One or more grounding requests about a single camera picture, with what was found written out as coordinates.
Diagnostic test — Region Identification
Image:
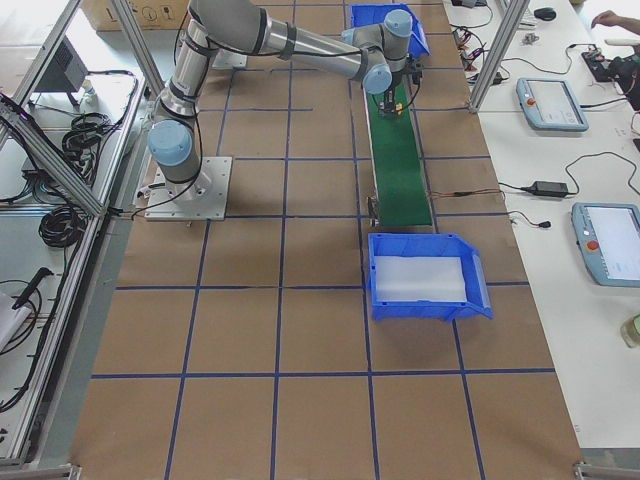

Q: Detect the far teach pendant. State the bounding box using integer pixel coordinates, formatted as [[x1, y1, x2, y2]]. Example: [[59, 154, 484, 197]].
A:
[[516, 78, 589, 132]]

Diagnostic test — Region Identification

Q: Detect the right blue plastic bin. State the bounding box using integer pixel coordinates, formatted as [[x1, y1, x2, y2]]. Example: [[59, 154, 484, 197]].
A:
[[368, 233, 494, 322]]

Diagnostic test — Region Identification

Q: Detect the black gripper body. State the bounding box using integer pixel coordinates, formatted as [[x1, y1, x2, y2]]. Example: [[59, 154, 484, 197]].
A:
[[394, 54, 424, 83]]

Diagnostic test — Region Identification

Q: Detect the aluminium frame post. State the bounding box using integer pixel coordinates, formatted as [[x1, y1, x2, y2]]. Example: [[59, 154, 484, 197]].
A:
[[468, 0, 529, 113]]

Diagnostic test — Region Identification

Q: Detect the teach pendant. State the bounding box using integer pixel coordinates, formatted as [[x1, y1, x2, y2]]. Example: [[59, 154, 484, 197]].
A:
[[516, 78, 589, 132], [571, 202, 639, 288]]

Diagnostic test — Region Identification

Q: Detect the white foam pad right bin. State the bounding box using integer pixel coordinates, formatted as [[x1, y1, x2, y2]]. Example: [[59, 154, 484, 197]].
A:
[[374, 256, 467, 302]]

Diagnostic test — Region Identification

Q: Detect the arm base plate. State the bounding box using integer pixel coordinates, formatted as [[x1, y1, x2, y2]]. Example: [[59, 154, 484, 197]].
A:
[[211, 49, 248, 70], [142, 157, 232, 221]]

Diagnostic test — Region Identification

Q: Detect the blue plastic bin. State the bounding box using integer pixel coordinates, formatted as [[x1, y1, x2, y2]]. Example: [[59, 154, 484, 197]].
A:
[[349, 3, 431, 58], [368, 233, 494, 322]]

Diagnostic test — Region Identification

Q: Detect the cardboard box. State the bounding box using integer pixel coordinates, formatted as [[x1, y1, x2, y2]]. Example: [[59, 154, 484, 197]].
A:
[[80, 0, 189, 31]]

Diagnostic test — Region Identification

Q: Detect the left blue plastic bin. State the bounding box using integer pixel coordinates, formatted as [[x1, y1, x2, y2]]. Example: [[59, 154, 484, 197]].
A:
[[349, 3, 431, 58]]

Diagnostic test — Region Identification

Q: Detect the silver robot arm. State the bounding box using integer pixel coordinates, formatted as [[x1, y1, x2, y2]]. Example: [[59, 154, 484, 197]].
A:
[[147, 1, 416, 201]]

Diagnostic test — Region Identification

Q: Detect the near teach pendant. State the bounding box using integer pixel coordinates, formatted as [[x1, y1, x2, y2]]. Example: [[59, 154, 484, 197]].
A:
[[571, 202, 639, 288]]

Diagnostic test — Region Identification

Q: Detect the black power brick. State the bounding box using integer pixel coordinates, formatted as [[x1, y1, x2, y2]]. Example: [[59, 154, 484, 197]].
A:
[[523, 180, 570, 198]]

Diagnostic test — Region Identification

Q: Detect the green conveyor belt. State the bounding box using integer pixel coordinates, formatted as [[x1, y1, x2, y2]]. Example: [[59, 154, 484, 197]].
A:
[[365, 82, 433, 227]]

